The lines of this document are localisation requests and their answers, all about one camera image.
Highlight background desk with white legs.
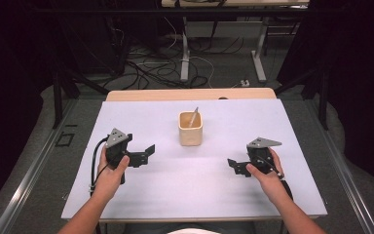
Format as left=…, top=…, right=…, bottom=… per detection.
left=161, top=0, right=311, bottom=84

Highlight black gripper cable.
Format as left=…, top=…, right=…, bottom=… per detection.
left=89, top=136, right=110, bottom=197
left=255, top=155, right=294, bottom=202

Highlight black floor socket frame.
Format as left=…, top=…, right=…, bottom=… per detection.
left=55, top=132, right=76, bottom=148

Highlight white table mat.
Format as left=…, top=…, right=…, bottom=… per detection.
left=60, top=98, right=328, bottom=220

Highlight clear plastic pen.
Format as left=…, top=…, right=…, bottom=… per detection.
left=188, top=106, right=200, bottom=129

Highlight beige square cup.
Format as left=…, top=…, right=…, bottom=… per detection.
left=178, top=110, right=205, bottom=147

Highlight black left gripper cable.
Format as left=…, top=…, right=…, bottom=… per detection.
left=89, top=136, right=110, bottom=197

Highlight white floor cable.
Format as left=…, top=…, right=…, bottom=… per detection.
left=162, top=16, right=216, bottom=90

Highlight black curtain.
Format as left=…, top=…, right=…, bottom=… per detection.
left=277, top=0, right=374, bottom=193
left=0, top=0, right=59, bottom=215

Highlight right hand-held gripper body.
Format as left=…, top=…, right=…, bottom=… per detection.
left=245, top=136, right=283, bottom=176

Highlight black metal stand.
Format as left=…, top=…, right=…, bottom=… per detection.
left=52, top=62, right=111, bottom=130
left=274, top=62, right=329, bottom=131

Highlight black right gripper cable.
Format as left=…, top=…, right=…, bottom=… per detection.
left=255, top=155, right=294, bottom=202

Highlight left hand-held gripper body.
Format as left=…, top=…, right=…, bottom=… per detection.
left=104, top=128, right=133, bottom=185

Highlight metal floor rail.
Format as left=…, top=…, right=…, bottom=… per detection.
left=303, top=98, right=374, bottom=234
left=0, top=98, right=79, bottom=234

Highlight person's left hand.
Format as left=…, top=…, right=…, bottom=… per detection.
left=92, top=146, right=131, bottom=203

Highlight person's right hand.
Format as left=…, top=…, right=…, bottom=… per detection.
left=245, top=147, right=288, bottom=205

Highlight tangle of black floor cables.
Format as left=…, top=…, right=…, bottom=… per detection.
left=103, top=16, right=246, bottom=91

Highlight wooden table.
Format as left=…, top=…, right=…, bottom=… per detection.
left=105, top=87, right=278, bottom=102

